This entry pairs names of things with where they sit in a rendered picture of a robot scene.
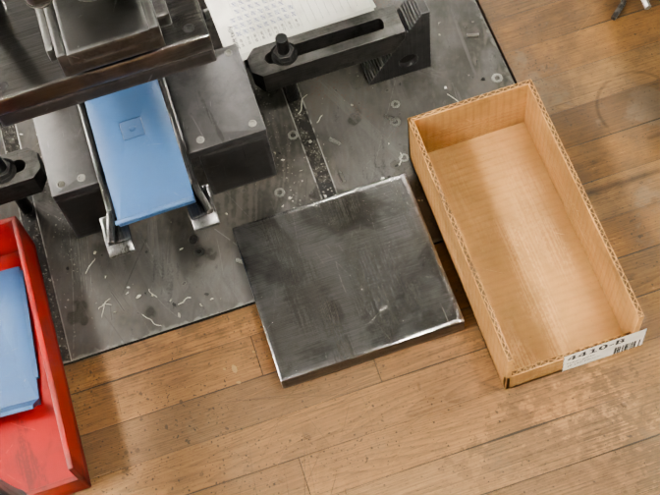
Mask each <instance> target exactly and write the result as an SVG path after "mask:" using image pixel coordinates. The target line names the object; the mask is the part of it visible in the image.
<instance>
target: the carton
mask: <svg viewBox="0 0 660 495"><path fill-rule="evenodd" d="M408 132H409V150H410V159H411V162H412V165H413V167H414V170H415V172H416V175H417V177H418V179H419V182H420V184H421V187H422V189H423V192H424V194H425V197H426V199H427V201H428V204H429V206H430V209H431V211H432V214H433V216H434V219H435V221H436V224H437V226H438V228H439V231H440V233H441V236H442V238H443V241H444V243H445V246H446V248H447V250H448V253H449V254H450V257H451V259H452V262H453V264H454V267H455V269H456V271H457V274H458V276H459V279H460V281H461V284H462V286H463V289H464V291H465V294H466V296H467V300H468V302H469V305H470V307H471V310H472V312H473V315H474V317H475V319H476V322H477V324H478V327H479V329H480V332H481V334H482V337H483V339H484V342H485V344H486V346H487V349H488V351H489V354H490V355H491V358H492V360H493V363H494V365H495V367H496V370H497V372H498V375H499V377H500V380H501V382H502V385H503V387H504V389H505V390H506V389H509V388H512V387H515V386H518V385H521V384H524V383H526V382H529V381H532V380H535V379H538V378H541V377H544V376H547V375H550V374H553V373H556V372H559V371H564V370H567V369H570V368H573V367H576V366H579V365H582V364H585V363H588V362H591V361H594V360H597V359H600V358H605V357H607V356H610V355H613V354H616V353H619V352H622V351H625V350H628V349H631V348H634V347H637V346H640V345H642V343H643V339H644V336H645V333H646V330H647V328H646V329H643V330H641V331H639V329H640V326H641V323H642V320H643V318H644V314H643V312H642V310H641V308H640V306H639V303H638V301H637V299H636V297H635V295H634V293H633V290H632V288H631V286H630V284H629V281H628V279H627V277H626V275H625V273H624V271H623V269H622V267H621V265H620V263H619V261H618V258H617V256H616V254H615V253H614V251H613V249H612V247H611V245H610V243H609V241H608V239H607V237H606V234H605V232H604V230H603V228H602V226H601V224H600V222H599V220H598V218H597V216H596V214H595V211H594V209H593V207H592V205H591V203H590V201H589V199H588V197H587V195H586V193H585V191H584V188H583V186H582V184H581V182H580V180H579V178H578V175H577V173H576V171H575V169H574V166H573V164H572V162H571V160H570V158H569V156H568V154H567V152H566V150H565V148H564V147H563V144H562V142H561V140H560V138H559V136H558V134H557V132H556V130H555V128H554V126H553V124H552V122H551V119H550V117H549V115H548V113H547V111H546V109H545V107H544V105H543V103H542V101H541V99H540V96H539V94H538V92H537V90H536V88H535V86H534V84H533V82H532V80H531V79H530V80H527V81H523V82H518V83H515V84H512V85H509V86H506V87H503V88H499V89H496V90H493V91H490V92H487V93H484V94H481V95H478V96H475V97H472V98H469V99H466V100H463V101H460V102H457V103H454V104H450V105H447V106H444V107H441V108H438V109H435V110H432V111H429V112H425V113H422V114H419V115H416V116H413V117H410V118H408Z"/></svg>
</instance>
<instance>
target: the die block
mask: <svg viewBox="0 0 660 495"><path fill-rule="evenodd" d="M191 162H192V166H193V167H196V166H199V165H201V164H202V167H203V170H204V172H205V175H206V178H207V181H208V183H209V186H210V188H211V191H212V194H218V193H223V192H226V191H229V190H232V189H235V188H238V187H241V186H245V185H248V184H251V183H254V182H257V181H260V180H263V179H266V178H269V177H273V176H276V175H277V171H276V167H275V163H274V159H273V155H272V151H271V147H270V143H269V139H268V135H266V136H263V137H258V138H255V139H252V140H248V141H245V142H242V143H239V144H236V145H233V146H230V147H226V148H223V149H220V150H217V151H214V152H211V153H208V154H205V155H201V156H198V157H196V158H193V159H191ZM56 203H57V205H58V206H59V208H60V210H61V211H62V213H63V215H64V216H65V218H66V220H67V221H68V223H69V225H70V226H71V228H72V229H73V231H74V233H75V234H76V236H77V238H78V239H79V238H82V237H85V236H89V235H92V234H95V233H98V232H101V231H102V229H101V226H100V222H99V218H101V217H105V216H106V213H107V212H106V209H105V206H104V202H103V198H102V194H101V191H100V189H97V190H94V191H90V192H85V193H82V194H79V195H76V196H73V197H69V198H66V199H63V200H60V201H57V202H56Z"/></svg>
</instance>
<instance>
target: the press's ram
mask: <svg viewBox="0 0 660 495"><path fill-rule="evenodd" d="M216 60H217V58H216V55H215V52H214V48H213V45H212V41H211V38H210V34H209V31H208V28H207V26H206V23H205V20H204V17H203V14H202V12H201V9H200V6H199V3H198V0H53V1H52V2H51V3H50V4H49V6H48V7H46V8H43V9H33V8H31V7H29V6H28V5H27V3H26V1H25V0H0V123H1V125H2V126H3V127H4V128H5V127H8V126H11V125H14V124H17V123H20V122H23V121H26V120H29V119H32V118H36V117H39V116H42V115H45V114H48V113H51V112H55V111H58V110H61V109H64V108H67V107H71V106H74V105H77V104H80V103H83V102H87V101H89V100H92V99H95V98H98V97H101V96H105V95H108V94H111V93H114V92H117V91H121V90H124V89H127V88H130V87H133V86H136V85H140V84H143V83H148V82H151V81H155V80H158V79H161V78H164V77H167V76H171V75H174V74H177V73H179V72H182V71H185V70H189V69H192V68H195V67H198V66H201V65H205V64H208V63H211V62H214V61H216Z"/></svg>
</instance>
